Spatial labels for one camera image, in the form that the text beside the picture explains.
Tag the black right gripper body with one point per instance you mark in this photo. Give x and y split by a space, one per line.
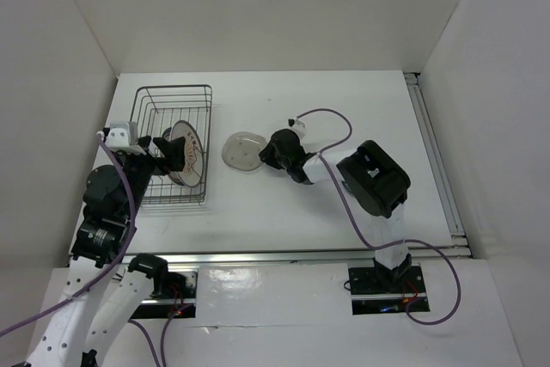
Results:
273 159

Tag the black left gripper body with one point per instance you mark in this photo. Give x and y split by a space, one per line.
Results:
139 168

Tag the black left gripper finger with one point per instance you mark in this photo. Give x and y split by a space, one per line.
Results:
144 145
173 154

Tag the green red ring plate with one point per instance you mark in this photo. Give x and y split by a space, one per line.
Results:
167 134

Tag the orange sunburst plate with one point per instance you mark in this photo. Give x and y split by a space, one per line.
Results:
194 155

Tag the clear glass plate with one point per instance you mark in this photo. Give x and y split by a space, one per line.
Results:
242 151

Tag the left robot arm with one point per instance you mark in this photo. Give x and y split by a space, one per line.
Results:
85 323

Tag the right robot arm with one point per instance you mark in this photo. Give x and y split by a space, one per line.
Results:
374 180

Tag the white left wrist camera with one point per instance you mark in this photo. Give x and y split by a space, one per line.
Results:
122 136

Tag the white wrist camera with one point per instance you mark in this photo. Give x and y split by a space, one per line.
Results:
122 136
298 127

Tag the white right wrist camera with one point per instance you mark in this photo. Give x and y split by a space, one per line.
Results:
298 127

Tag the metal wire dish rack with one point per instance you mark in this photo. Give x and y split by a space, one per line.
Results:
155 108

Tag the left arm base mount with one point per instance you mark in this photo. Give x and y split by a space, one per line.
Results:
157 292

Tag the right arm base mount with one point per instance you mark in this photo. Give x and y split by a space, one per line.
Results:
372 293

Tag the aluminium frame rail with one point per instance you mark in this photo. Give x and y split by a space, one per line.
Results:
460 245

